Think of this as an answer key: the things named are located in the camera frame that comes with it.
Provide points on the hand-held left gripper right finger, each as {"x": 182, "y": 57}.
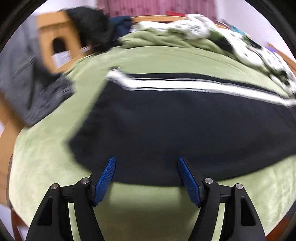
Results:
{"x": 188, "y": 180}

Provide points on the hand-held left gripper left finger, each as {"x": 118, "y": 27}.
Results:
{"x": 105, "y": 180}

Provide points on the black pants with white stripe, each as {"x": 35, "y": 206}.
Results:
{"x": 173, "y": 127}

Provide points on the green bed blanket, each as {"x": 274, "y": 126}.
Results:
{"x": 46, "y": 150}

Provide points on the grey jacket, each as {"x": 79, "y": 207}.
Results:
{"x": 20, "y": 81}

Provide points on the white floral quilt green lining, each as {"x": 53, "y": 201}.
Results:
{"x": 198, "y": 30}

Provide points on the black garment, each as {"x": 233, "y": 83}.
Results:
{"x": 92, "y": 25}

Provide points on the purple item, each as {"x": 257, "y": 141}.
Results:
{"x": 271, "y": 49}

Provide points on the navy garment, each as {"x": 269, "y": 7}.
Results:
{"x": 121, "y": 25}

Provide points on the teal patterned item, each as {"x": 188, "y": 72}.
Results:
{"x": 237, "y": 29}

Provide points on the wooden furniture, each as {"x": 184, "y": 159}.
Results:
{"x": 281, "y": 49}

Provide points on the red paper item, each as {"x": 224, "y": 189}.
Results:
{"x": 177, "y": 13}

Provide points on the pink striped curtain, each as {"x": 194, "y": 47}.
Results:
{"x": 150, "y": 7}

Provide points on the wooden bed frame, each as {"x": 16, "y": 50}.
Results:
{"x": 48, "y": 23}

